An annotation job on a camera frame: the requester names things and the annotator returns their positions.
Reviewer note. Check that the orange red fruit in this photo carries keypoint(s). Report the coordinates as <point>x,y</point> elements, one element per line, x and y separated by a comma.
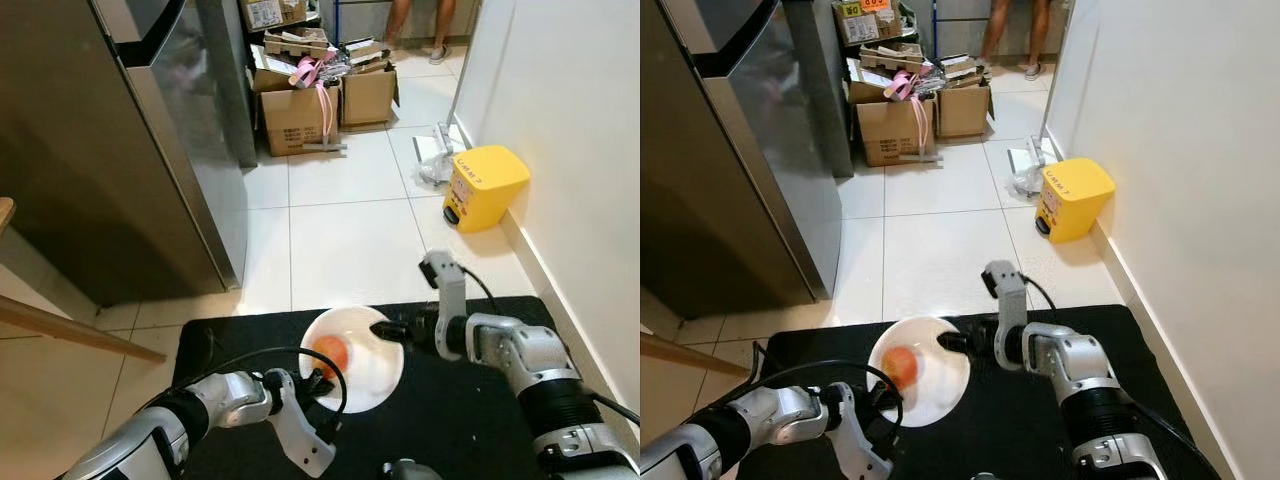
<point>901,366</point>
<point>331,355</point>

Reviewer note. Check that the white bowl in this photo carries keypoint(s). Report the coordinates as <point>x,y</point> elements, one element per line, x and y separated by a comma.
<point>372,365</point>
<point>940,385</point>

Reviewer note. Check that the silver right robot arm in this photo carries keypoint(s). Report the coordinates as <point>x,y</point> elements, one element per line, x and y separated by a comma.
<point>1080,370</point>
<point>540,370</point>

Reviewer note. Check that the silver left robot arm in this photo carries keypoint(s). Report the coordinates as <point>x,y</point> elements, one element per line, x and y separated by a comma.
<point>150,440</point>
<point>760,415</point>

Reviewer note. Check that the grey steel fridge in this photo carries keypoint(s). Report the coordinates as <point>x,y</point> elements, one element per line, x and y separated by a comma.
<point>730,150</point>
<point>100,150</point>

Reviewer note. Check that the black floor mat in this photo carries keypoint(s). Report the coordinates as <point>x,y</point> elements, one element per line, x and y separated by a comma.
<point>1010,430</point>
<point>450,420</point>

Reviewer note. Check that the yellow pedal bin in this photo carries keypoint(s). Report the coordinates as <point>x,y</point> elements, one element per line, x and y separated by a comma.
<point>490,185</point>
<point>1078,198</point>

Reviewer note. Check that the white plastic bag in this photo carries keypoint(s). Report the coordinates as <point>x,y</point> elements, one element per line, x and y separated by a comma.
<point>435,160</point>
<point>1028,172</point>

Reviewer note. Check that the wooden table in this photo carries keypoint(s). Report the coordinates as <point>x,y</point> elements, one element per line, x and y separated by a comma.
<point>690,355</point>
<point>80,335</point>

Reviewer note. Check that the printed cardboard box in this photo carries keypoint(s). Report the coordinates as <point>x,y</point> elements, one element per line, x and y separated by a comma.
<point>293,122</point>
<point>890,135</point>

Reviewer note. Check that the small cardboard box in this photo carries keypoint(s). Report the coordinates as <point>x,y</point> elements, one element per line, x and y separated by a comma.
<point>963,110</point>
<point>368,96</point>

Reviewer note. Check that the pink ribbon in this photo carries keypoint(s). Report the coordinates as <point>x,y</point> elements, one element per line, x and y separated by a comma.
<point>916,105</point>
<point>322,95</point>

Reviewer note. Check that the flattened cardboard pile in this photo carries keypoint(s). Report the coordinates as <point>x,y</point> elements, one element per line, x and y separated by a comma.
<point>315,45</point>
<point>915,60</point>

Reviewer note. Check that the person in blue shorts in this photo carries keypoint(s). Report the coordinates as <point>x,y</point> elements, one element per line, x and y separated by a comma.
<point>415,25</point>
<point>1012,30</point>

